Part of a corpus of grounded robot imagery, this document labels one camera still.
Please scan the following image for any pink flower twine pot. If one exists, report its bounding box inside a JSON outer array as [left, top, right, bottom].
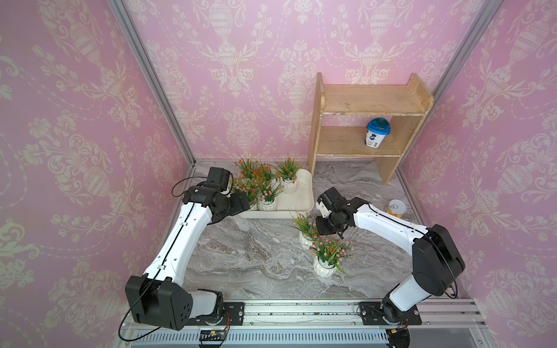
[[232, 177, 259, 210]]

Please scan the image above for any pink flower front pot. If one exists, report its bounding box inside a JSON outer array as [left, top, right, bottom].
[[258, 180, 282, 212]]

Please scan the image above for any orange flower white pot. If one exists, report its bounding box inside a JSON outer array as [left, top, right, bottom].
[[236, 157, 261, 181]]

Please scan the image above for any red pink flower pot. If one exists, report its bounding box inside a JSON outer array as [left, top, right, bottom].
[[294, 213, 319, 249]]

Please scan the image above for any red flower front pot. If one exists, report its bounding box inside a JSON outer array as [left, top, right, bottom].
[[309, 234, 354, 278]]

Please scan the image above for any red flower white pot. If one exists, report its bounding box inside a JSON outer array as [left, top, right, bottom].
[[254, 162, 277, 186]]

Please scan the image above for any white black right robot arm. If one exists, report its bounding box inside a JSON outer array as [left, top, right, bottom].
[[316, 187, 466, 324]]

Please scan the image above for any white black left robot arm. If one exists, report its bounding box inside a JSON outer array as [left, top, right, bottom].
[[125, 167, 250, 331]]

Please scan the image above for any cream plastic storage box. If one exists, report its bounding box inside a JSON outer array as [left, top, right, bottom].
[[239, 169, 315, 220]]

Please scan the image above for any blue lid white cup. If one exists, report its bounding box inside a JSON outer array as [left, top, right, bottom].
[[366, 117, 391, 149]]

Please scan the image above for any wooden two-tier shelf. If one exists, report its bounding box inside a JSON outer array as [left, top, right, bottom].
[[308, 73, 434, 184]]

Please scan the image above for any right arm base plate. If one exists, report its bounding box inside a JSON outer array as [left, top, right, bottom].
[[356, 302, 422, 327]]

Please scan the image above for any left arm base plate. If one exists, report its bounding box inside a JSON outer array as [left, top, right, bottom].
[[186, 302, 246, 326]]

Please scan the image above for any aluminium front rail frame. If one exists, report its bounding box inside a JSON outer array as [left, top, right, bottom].
[[114, 299, 496, 347]]

